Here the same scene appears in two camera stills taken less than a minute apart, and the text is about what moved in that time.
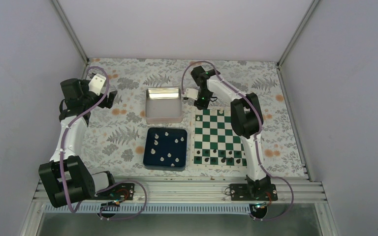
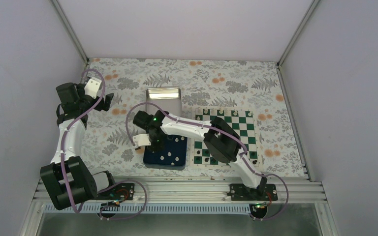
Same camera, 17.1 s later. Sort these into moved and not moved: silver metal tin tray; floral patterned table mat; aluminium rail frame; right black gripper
Moved: right black gripper
Not moved: floral patterned table mat; silver metal tin tray; aluminium rail frame
